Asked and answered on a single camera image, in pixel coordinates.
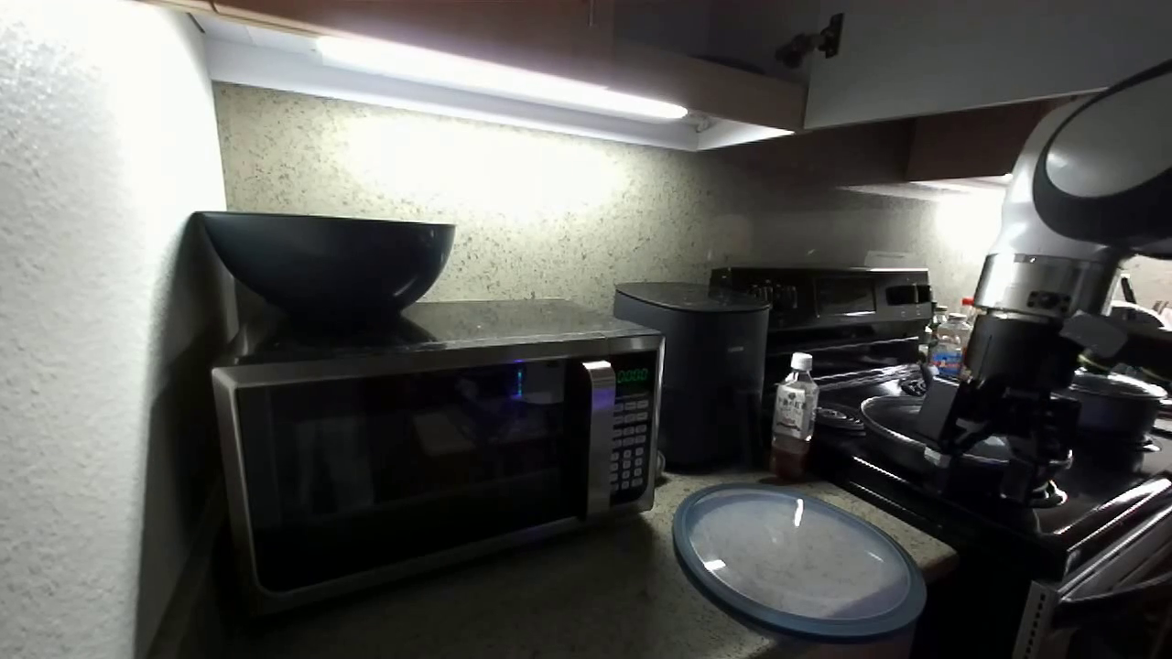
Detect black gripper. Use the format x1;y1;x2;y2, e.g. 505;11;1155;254
936;309;1087;475

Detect glass lid with blue rim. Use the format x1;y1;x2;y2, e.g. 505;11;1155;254
671;479;930;645

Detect black pot with lid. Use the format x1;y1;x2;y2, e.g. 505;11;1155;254
1068;365;1164;475

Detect under cabinet light strip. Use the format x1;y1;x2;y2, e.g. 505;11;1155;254
846;177;1018;210
196;16;799;158

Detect wooden cabinet beside hood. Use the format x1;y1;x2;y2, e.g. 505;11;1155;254
907;100;1058;183

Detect open cabinet door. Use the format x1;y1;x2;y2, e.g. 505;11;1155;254
799;0;1172;135

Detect clear bottle with blue label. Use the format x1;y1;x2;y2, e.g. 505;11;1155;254
925;306;974;380

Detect black frying pan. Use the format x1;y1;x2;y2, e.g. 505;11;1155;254
812;358;981;479

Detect black kitchen stove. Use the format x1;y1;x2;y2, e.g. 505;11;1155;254
709;264;1172;659

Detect clear plastic water bottle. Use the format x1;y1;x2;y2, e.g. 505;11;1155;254
768;349;823;484

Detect stainless steel microwave oven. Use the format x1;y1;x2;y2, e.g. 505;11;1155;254
207;302;671;619

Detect dark blue bowl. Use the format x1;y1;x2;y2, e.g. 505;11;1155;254
189;210;456;327

